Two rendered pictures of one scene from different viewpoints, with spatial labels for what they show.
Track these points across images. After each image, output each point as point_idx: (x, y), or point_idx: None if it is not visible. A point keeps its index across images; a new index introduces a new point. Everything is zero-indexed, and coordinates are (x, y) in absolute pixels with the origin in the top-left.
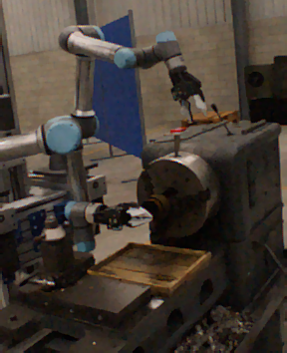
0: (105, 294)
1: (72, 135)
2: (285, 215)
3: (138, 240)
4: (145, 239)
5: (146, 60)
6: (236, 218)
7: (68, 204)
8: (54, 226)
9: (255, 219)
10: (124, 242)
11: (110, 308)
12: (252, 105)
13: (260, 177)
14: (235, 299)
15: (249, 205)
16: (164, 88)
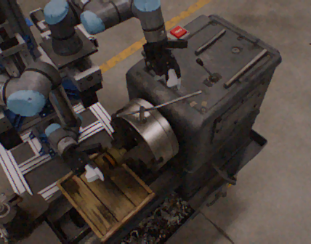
0: None
1: (32, 107)
2: None
3: (177, 7)
4: (184, 8)
5: (122, 20)
6: (190, 162)
7: (47, 129)
8: (2, 213)
9: (216, 144)
10: (166, 7)
11: None
12: None
13: (230, 120)
14: (182, 189)
15: (210, 143)
16: None
